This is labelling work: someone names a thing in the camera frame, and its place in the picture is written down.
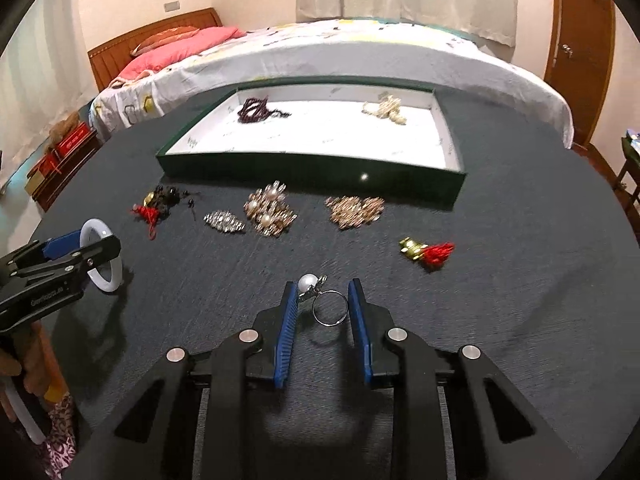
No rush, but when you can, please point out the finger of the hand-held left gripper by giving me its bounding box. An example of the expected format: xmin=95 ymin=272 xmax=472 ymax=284
xmin=10 ymin=234 xmax=123 ymax=292
xmin=0 ymin=231 xmax=85 ymax=275

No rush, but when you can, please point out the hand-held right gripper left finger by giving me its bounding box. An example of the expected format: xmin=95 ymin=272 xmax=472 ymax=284
xmin=65 ymin=281 xmax=301 ymax=480

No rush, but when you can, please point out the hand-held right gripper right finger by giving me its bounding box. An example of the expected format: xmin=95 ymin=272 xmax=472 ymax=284
xmin=347 ymin=278 xmax=576 ymax=480

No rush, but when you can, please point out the white jade bangle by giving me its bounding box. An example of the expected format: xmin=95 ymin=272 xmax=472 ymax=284
xmin=80 ymin=218 xmax=125 ymax=293

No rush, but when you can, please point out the silver pearl ring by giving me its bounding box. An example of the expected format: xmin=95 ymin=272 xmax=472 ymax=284
xmin=297 ymin=273 xmax=350 ymax=328

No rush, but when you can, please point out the red tassel gold charm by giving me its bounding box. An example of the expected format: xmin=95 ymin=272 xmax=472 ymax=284
xmin=131 ymin=192 xmax=168 ymax=239

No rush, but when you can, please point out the gold charm with red knot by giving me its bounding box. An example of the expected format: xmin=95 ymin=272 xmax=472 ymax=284
xmin=399 ymin=237 xmax=457 ymax=274

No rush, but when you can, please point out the gold brooch with pearls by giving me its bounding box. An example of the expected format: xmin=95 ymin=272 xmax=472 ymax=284
xmin=243 ymin=182 xmax=300 ymax=236

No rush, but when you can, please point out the silver crystal brooch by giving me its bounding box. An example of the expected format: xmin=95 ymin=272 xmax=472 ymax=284
xmin=203 ymin=209 xmax=247 ymax=235

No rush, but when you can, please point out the green tray with white lining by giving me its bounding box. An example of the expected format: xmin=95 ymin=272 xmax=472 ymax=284
xmin=156 ymin=76 xmax=468 ymax=212

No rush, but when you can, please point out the person's left forearm floral sleeve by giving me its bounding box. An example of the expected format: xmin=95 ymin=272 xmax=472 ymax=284
xmin=40 ymin=392 xmax=80 ymax=480

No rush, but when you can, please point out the person's left hand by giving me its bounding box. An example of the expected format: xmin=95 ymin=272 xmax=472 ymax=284
xmin=0 ymin=321 xmax=65 ymax=408

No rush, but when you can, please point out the wooden nightstand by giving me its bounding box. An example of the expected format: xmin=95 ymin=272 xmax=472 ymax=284
xmin=25 ymin=130 xmax=104 ymax=212

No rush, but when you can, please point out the red gift box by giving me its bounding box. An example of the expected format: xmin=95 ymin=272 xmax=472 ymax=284
xmin=25 ymin=156 xmax=62 ymax=194
xmin=54 ymin=122 xmax=92 ymax=159

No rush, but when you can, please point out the white tube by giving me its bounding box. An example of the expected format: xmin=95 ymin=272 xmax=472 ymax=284
xmin=0 ymin=379 xmax=47 ymax=446

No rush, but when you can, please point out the brown teddy bear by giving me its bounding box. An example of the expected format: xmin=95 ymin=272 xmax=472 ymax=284
xmin=48 ymin=111 xmax=81 ymax=144

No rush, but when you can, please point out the wooden headboard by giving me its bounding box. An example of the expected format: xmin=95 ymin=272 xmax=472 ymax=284
xmin=87 ymin=7 xmax=223 ymax=93

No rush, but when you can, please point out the orange patterned pillow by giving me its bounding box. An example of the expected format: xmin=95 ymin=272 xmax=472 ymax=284
xmin=131 ymin=26 xmax=201 ymax=57

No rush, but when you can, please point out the pink pillow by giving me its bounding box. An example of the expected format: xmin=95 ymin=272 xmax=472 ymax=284
xmin=117 ymin=26 xmax=248 ymax=82

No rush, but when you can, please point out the bed with patterned sheet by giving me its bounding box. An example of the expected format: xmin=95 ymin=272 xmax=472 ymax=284
xmin=90 ymin=17 xmax=575 ymax=150

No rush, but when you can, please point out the wooden chair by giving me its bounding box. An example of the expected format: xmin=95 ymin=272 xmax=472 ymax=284
xmin=612 ymin=135 xmax=640 ymax=212

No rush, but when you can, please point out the wooden door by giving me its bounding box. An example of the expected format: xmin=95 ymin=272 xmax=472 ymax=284
xmin=544 ymin=0 xmax=617 ymax=147

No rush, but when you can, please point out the dark red bead bracelet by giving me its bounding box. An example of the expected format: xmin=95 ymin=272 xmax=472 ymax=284
xmin=237 ymin=97 xmax=292 ymax=125

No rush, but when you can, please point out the white pearl necklace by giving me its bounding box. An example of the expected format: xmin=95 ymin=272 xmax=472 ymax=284
xmin=362 ymin=92 xmax=409 ymax=126

